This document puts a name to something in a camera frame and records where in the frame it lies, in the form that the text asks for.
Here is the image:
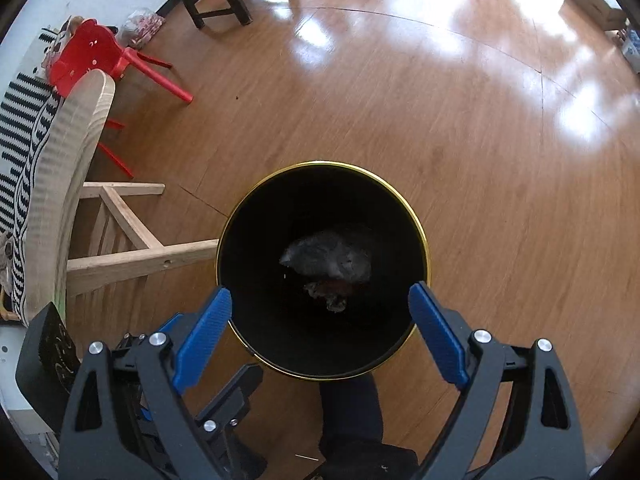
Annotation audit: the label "grey crumpled wrapper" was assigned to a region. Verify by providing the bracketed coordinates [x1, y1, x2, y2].
[279, 230, 373, 282]

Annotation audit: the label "brown crumpled scraps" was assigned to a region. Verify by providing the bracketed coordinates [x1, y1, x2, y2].
[304, 280, 352, 314]

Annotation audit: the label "red plastic chair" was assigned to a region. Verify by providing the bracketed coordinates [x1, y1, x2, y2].
[47, 17, 194, 181]

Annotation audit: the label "person's dark shoe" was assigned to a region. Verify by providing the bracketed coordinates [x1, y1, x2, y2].
[317, 437, 420, 480]

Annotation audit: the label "clear plastic bag of packets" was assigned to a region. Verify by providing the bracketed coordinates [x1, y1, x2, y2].
[116, 7, 166, 50]

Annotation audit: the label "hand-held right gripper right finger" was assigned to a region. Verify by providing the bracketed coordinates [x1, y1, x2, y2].
[408, 282, 588, 480]

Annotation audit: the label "wooden frame sofa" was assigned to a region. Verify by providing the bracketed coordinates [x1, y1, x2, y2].
[0, 287, 21, 323]

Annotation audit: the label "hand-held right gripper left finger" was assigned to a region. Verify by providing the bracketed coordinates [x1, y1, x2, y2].
[57, 285, 233, 480]

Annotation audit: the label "white blue package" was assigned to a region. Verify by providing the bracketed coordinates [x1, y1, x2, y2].
[619, 29, 640, 74]

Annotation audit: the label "person's dark trouser leg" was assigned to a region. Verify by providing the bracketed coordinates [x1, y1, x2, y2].
[318, 375, 386, 448]

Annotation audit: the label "round wooden table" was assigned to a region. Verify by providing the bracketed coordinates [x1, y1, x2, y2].
[22, 67, 221, 326]

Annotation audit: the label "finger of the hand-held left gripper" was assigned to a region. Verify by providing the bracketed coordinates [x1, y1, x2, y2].
[194, 364, 266, 471]
[112, 332, 153, 423]

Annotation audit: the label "black white striped sofa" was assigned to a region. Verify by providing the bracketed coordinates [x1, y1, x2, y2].
[0, 27, 63, 323]

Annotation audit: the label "black gold-rimmed trash bin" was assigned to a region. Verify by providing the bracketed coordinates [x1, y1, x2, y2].
[216, 161, 430, 382]

